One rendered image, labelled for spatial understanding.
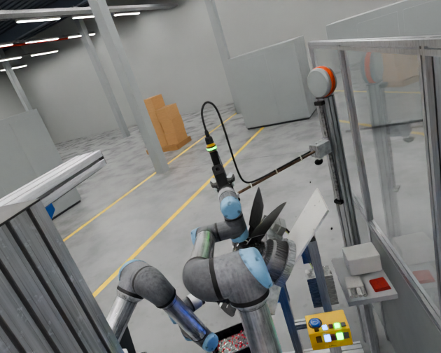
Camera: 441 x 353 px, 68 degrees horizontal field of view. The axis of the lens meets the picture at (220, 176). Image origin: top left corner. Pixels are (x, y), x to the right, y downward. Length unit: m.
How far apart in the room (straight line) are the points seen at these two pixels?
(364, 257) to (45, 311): 1.61
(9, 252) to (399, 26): 6.44
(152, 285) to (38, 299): 0.68
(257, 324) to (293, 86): 7.89
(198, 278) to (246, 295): 0.13
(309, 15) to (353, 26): 6.98
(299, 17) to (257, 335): 13.05
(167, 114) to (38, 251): 9.00
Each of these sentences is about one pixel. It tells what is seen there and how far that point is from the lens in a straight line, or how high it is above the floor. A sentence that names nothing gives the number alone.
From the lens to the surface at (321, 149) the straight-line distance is 1.84.
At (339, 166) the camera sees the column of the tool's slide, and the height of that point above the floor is 1.41.
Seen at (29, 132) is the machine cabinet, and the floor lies 1.84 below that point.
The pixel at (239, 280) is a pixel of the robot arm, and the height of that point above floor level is 1.63.
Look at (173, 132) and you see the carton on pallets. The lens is 9.70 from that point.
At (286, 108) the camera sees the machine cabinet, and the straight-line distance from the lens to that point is 8.79.
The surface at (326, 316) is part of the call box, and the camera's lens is 1.53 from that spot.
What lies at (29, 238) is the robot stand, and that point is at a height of 1.98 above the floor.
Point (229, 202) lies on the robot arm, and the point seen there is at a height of 1.67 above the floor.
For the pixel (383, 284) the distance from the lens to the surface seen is 1.93.
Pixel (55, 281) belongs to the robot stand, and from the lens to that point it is 0.71.
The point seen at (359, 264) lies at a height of 0.93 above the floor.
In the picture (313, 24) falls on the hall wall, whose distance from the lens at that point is 13.55.
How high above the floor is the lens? 2.17
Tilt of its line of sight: 20 degrees down
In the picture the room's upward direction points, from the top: 18 degrees counter-clockwise
